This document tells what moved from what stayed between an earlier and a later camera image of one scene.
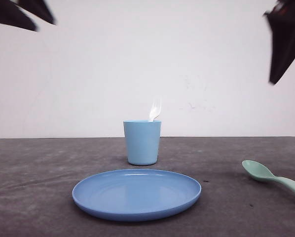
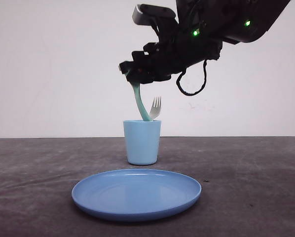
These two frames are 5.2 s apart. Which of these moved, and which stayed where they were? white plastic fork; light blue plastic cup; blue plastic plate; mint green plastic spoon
Moved: mint green plastic spoon
Stayed: light blue plastic cup; white plastic fork; blue plastic plate
